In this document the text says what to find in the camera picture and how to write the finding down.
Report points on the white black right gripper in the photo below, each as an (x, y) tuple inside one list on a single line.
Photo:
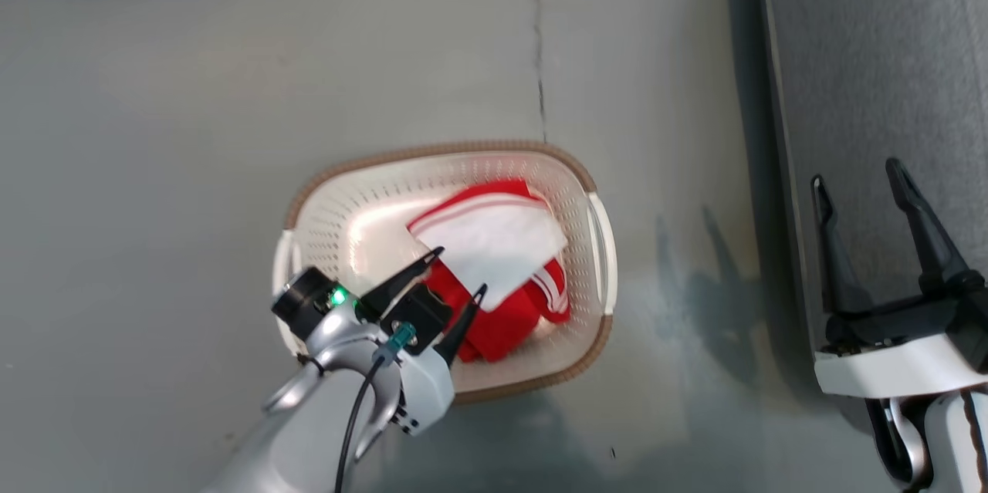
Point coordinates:
[(895, 362)]

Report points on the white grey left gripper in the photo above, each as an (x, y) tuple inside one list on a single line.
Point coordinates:
[(340, 331)]

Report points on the red and white garment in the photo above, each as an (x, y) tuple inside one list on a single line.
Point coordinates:
[(502, 323)]

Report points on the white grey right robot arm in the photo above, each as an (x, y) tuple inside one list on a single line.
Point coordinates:
[(945, 439)]

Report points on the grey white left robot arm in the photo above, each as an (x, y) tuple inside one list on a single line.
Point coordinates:
[(293, 447)]

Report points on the grey fabric sofa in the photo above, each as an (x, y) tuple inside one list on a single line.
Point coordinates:
[(872, 53)]

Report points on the white perforated laundry basket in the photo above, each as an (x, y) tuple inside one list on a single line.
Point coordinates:
[(347, 223)]

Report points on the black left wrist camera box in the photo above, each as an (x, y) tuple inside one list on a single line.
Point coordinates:
[(417, 312)]

